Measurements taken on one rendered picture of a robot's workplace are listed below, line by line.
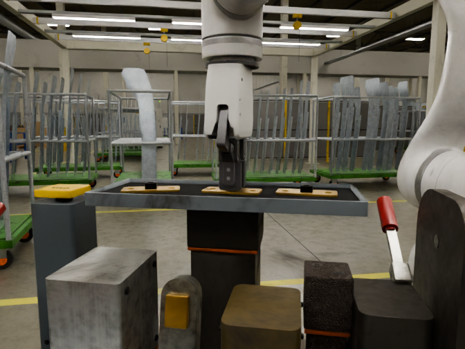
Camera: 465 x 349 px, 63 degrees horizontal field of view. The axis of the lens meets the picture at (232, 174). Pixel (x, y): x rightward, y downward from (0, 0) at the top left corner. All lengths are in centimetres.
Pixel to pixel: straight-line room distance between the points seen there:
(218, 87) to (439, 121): 41
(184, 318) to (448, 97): 55
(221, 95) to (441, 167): 40
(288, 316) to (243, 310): 4
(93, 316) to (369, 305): 27
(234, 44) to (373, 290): 34
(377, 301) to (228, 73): 32
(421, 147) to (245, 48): 40
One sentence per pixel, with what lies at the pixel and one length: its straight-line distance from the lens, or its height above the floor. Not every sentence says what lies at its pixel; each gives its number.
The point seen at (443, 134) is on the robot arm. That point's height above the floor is 124.
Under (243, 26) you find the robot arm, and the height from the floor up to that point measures 138.
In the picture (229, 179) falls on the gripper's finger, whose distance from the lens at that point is 53.
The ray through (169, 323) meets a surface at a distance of 39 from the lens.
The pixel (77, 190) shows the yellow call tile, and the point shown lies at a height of 116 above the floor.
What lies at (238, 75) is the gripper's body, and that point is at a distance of 51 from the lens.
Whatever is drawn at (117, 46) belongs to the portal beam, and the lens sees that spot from 1166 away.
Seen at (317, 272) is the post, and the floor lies 110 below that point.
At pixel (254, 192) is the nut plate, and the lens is 54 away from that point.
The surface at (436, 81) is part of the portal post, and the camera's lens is 740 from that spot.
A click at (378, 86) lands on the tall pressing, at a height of 200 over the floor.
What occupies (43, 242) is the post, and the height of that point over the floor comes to 108.
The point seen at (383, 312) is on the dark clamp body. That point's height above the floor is 108.
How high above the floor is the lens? 126
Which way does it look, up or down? 8 degrees down
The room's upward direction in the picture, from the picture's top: straight up
